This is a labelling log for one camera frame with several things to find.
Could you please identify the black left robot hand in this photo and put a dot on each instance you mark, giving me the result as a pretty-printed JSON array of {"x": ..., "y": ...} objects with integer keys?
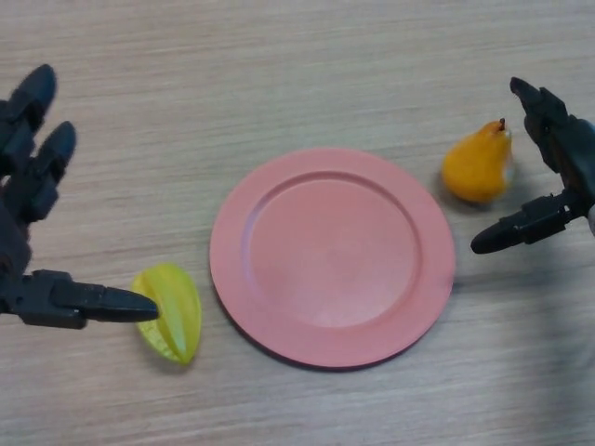
[{"x": 14, "y": 232}]

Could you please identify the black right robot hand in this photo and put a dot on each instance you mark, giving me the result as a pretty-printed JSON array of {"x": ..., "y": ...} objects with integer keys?
[{"x": 576, "y": 153}]

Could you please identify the yellow orange pear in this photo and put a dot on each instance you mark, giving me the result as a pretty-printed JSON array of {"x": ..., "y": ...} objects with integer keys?
[{"x": 476, "y": 165}]

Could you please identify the pink round plate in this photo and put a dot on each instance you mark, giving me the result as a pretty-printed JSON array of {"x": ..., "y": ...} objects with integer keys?
[{"x": 330, "y": 260}]

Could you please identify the yellow green starfruit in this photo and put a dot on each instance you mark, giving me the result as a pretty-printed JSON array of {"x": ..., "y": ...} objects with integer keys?
[{"x": 179, "y": 302}]

